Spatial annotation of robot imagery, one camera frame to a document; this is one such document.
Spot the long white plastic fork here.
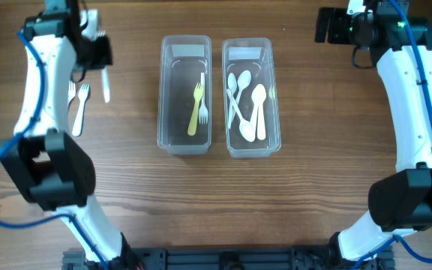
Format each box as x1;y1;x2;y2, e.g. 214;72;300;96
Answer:
94;29;111;104

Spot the clear plastic container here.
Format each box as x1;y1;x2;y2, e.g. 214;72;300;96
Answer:
222;37;282;158
157;34;212;155

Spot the translucent white spoon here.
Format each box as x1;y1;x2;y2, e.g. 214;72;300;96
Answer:
227;73;237;128

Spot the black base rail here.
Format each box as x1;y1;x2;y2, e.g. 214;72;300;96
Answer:
61;245;396;270

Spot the white fork tines down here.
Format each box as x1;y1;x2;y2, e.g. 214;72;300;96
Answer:
199;73;209;125

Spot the thin white plastic fork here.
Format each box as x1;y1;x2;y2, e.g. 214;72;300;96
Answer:
67;80;77;107

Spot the right clear plastic container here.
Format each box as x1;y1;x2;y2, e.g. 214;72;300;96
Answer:
222;37;282;158

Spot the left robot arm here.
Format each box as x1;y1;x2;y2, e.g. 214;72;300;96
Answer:
0;1;141;269

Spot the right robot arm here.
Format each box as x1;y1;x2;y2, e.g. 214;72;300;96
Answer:
315;1;432;269

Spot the white spoon bowl down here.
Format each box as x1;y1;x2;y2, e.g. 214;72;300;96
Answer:
226;89;256;143

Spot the pale blue plastic fork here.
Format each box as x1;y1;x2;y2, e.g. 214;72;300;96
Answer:
72;84;91;137

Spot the cream yellow plastic spoon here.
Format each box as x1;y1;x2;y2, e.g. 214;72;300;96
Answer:
251;84;266;140

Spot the left clear plastic container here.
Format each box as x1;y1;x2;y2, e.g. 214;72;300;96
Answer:
157;34;212;155

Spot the cream yellow plastic fork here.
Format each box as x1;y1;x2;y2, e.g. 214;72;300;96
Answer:
187;82;204;136

